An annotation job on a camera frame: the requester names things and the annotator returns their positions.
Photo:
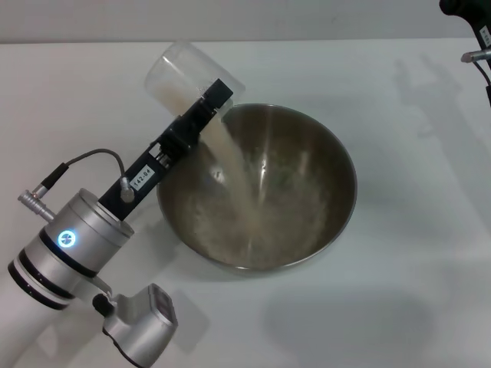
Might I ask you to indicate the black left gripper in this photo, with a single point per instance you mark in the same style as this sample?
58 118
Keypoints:
145 176

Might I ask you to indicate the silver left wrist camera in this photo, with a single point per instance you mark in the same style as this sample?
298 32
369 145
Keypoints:
142 326

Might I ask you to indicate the stainless steel mixing bowl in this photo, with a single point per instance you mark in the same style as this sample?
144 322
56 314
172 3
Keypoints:
299 199

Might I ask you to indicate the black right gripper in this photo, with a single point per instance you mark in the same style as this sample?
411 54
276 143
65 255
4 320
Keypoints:
464 9

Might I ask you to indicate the beige uncooked rice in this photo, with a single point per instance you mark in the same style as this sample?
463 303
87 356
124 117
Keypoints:
230 161

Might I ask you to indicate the clear plastic measuring cup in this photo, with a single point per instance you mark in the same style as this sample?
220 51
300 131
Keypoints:
184 73

